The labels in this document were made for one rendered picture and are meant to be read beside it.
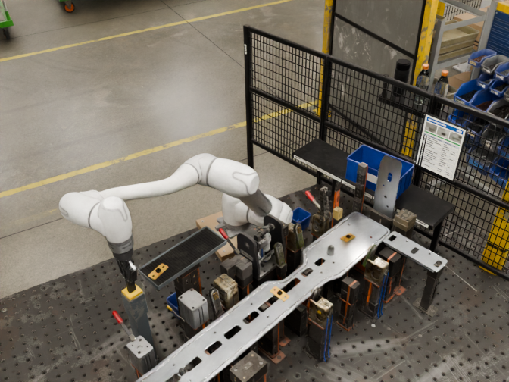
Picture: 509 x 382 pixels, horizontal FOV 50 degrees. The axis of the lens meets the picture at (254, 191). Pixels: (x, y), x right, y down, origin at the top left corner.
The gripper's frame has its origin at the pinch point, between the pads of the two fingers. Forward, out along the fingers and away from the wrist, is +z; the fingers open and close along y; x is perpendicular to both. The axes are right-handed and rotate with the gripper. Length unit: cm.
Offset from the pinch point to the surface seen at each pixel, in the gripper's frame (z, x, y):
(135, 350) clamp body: 12.9, -12.1, 17.5
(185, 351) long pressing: 18.9, 3.0, 27.3
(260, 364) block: 16, 18, 53
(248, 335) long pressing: 18.9, 24.8, 39.1
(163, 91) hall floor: 119, 235, -311
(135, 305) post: 8.2, -1.8, 3.5
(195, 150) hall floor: 119, 184, -198
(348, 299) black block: 28, 74, 52
